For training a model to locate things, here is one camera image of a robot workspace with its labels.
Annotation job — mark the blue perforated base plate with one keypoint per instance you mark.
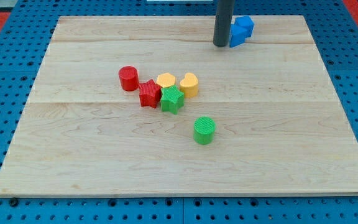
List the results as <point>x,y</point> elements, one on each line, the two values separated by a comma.
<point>23,42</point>

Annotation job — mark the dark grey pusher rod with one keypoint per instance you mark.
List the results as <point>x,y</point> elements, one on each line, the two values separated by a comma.
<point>222,24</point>

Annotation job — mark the blue cube block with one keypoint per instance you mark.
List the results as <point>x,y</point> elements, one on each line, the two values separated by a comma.
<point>247,23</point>

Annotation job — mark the light wooden board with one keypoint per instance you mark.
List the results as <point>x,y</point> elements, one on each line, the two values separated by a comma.
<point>280,128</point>

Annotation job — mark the red cylinder block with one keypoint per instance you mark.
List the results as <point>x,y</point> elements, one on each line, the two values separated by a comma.
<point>129,78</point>

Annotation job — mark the blue triangle block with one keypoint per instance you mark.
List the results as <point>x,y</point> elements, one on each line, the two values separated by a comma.
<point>238,35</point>

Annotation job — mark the green star block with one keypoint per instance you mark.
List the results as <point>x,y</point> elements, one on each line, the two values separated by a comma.
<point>172,99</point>

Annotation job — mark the yellow hexagon block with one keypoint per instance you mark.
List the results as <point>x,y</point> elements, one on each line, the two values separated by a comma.
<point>166,80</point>

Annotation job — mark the yellow heart block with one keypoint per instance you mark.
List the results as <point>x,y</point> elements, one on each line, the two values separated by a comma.
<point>189,85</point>

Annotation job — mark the green cylinder block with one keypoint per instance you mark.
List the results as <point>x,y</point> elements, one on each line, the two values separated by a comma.
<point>203,130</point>

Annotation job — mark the red star block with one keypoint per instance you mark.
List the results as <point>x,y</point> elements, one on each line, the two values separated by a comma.
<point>149,93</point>

